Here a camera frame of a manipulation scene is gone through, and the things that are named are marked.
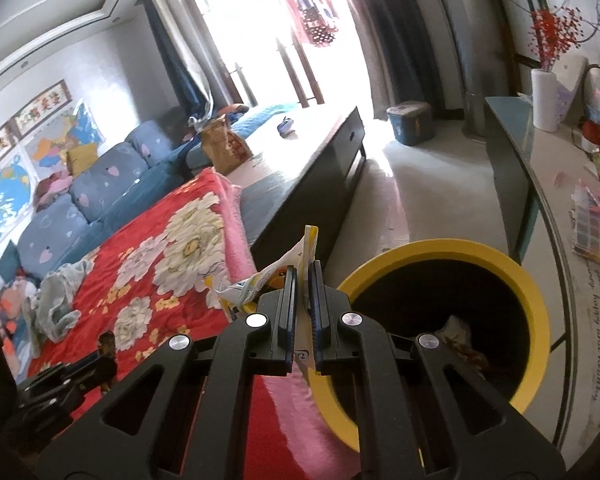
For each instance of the white card box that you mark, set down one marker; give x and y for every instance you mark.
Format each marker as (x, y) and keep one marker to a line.
(572, 75)

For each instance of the orange white cloth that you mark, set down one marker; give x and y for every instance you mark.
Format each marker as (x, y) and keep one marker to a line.
(10, 310)

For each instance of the yellow pillow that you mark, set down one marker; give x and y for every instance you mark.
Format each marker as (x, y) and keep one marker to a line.
(81, 159)

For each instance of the grey tower air conditioner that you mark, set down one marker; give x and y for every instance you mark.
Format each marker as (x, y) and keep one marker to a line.
(475, 60)

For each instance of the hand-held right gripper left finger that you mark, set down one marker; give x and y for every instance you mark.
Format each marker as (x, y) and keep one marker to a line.
(290, 310)

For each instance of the blue curtain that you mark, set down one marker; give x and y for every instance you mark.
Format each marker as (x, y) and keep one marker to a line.
(180, 60)

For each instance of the red berry branches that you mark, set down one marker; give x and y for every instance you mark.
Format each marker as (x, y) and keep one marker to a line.
(547, 35)

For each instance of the hanging clothes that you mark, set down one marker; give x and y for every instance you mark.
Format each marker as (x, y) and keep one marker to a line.
(312, 10)

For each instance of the white yellow snack wrapper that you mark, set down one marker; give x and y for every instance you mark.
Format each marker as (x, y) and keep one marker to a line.
(300, 255)

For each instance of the white tissue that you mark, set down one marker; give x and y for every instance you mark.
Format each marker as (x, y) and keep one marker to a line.
(455, 327)

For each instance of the country map poster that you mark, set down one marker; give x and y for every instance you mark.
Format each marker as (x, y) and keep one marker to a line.
(50, 147)

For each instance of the brown paper bag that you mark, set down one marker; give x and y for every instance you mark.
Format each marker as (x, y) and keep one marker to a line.
(225, 147)

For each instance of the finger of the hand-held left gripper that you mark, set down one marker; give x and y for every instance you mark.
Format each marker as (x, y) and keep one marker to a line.
(87, 367)

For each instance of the blue sofa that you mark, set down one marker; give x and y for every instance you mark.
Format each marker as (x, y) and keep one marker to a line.
(100, 180)

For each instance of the grey green cloth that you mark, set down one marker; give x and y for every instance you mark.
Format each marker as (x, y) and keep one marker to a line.
(55, 300)

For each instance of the teal pillow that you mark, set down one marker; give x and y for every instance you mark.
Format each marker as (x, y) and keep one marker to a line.
(9, 260)

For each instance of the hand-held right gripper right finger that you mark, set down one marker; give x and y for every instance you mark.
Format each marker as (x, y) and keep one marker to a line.
(316, 310)

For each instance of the yellow trash bin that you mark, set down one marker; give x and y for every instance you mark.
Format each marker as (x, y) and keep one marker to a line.
(430, 252)

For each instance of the dark coffee table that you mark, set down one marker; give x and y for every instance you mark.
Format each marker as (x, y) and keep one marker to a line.
(300, 175)

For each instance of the blue storage stool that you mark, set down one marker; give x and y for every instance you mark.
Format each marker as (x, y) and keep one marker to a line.
(410, 125)

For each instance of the brown sliding door frame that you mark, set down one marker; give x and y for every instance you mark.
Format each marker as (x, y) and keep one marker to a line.
(307, 85)

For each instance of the dark television cabinet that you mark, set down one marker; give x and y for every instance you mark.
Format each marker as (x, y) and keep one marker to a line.
(505, 160)

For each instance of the world map poster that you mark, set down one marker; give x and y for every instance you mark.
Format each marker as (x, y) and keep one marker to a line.
(5, 200)

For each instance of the white vase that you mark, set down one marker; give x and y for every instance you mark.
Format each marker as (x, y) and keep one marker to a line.
(546, 102)

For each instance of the small dark blue object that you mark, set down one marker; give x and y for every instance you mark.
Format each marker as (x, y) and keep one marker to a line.
(285, 127)

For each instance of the red floral blanket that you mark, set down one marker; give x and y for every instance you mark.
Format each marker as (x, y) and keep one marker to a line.
(280, 430)

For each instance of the colourful bead box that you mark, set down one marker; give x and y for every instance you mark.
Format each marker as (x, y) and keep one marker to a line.
(595, 230)

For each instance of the grey curtain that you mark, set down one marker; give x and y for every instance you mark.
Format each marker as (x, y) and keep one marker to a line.
(405, 35)

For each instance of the pile of clothes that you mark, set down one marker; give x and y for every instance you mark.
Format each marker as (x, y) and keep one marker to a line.
(54, 190)

